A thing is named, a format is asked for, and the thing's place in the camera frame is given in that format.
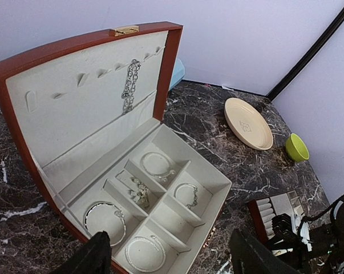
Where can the red wooden jewelry box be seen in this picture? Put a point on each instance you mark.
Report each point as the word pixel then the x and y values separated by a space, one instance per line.
pixel 84 110

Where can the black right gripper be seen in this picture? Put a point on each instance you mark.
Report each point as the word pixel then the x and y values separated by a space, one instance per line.
pixel 327 239

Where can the silver charm jewelry pile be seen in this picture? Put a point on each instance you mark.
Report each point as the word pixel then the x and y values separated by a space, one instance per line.
pixel 140 195

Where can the green small bowl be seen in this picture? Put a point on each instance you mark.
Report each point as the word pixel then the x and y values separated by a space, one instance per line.
pixel 296 148

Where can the silver bangle back compartment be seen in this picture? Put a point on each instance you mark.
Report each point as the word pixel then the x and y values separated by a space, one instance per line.
pixel 158 166

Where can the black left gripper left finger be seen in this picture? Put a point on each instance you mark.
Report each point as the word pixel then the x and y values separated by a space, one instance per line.
pixel 93 257

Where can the silver bangle right compartment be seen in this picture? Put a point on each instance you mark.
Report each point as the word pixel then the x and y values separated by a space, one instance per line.
pixel 186 193

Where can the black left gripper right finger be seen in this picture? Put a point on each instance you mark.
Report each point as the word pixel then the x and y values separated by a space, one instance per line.
pixel 250 256

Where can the red earring tray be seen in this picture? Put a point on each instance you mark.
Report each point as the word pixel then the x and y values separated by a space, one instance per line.
pixel 264 210

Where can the cream ceramic plate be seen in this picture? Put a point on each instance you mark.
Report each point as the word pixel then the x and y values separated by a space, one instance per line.
pixel 248 124

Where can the silver bangle front compartment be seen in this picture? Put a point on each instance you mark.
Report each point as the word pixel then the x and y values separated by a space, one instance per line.
pixel 145 254

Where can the light blue cup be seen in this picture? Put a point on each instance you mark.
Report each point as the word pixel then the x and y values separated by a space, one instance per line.
pixel 178 73

